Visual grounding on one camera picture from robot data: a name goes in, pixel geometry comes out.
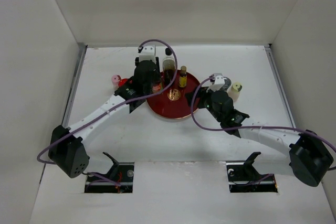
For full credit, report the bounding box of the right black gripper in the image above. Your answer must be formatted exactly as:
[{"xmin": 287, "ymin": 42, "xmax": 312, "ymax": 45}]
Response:
[{"xmin": 185, "ymin": 84, "xmax": 223, "ymax": 122}]

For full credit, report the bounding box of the tall dark soy bottle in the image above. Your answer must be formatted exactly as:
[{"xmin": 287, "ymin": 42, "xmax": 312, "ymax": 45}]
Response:
[{"xmin": 162, "ymin": 48, "xmax": 175, "ymax": 87}]

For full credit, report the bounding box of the small yellow label bottle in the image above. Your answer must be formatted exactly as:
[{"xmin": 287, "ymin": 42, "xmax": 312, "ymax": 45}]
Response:
[{"xmin": 178, "ymin": 66, "xmax": 187, "ymax": 88}]

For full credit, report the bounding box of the yellow cap sauce bottle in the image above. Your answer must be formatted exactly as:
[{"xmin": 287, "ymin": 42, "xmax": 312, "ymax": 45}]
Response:
[{"xmin": 152, "ymin": 77, "xmax": 163, "ymax": 94}]

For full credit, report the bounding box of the red lid sauce jar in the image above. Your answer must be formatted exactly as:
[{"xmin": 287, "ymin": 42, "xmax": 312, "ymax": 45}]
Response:
[{"xmin": 118, "ymin": 78, "xmax": 129, "ymax": 87}]

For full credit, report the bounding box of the pink lid spice shaker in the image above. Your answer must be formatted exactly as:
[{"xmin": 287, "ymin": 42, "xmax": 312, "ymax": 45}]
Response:
[{"xmin": 111, "ymin": 75, "xmax": 121, "ymax": 87}]

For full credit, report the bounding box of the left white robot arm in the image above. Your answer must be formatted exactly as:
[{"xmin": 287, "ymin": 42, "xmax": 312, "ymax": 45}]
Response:
[{"xmin": 48, "ymin": 57, "xmax": 161, "ymax": 182}]

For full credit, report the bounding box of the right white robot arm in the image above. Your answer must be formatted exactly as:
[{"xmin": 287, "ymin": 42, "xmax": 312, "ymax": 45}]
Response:
[{"xmin": 186, "ymin": 87, "xmax": 335, "ymax": 187}]

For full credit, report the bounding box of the grey lid pepper shaker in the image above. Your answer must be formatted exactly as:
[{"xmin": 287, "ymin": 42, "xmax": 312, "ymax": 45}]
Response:
[{"xmin": 222, "ymin": 77, "xmax": 232, "ymax": 90}]

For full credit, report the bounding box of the yellow lid spice shaker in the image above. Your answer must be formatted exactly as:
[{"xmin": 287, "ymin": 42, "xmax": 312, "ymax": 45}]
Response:
[{"xmin": 227, "ymin": 82, "xmax": 243, "ymax": 102}]

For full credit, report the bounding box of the red round tray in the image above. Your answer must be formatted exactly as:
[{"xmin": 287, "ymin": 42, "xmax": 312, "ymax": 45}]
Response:
[{"xmin": 147, "ymin": 70, "xmax": 199, "ymax": 119}]

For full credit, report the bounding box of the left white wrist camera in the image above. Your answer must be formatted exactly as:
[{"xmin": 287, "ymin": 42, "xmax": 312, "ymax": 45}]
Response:
[{"xmin": 138, "ymin": 45, "xmax": 156, "ymax": 63}]

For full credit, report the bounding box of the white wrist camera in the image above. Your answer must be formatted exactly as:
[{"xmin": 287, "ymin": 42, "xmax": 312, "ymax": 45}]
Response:
[
  {"xmin": 208, "ymin": 73, "xmax": 225, "ymax": 92},
  {"xmin": 138, "ymin": 45, "xmax": 156, "ymax": 63}
]

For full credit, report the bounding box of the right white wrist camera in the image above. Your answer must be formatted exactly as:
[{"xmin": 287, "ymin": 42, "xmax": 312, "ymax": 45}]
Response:
[{"xmin": 208, "ymin": 73, "xmax": 225, "ymax": 92}]

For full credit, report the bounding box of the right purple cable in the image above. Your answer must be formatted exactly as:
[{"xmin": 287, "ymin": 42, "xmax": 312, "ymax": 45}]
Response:
[{"xmin": 191, "ymin": 76, "xmax": 336, "ymax": 170}]

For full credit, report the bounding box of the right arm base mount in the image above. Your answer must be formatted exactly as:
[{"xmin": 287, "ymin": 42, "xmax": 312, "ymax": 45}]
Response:
[{"xmin": 226, "ymin": 152, "xmax": 278, "ymax": 193}]

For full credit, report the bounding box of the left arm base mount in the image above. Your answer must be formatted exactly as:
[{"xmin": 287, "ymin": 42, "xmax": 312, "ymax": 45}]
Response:
[{"xmin": 83, "ymin": 152, "xmax": 135, "ymax": 194}]

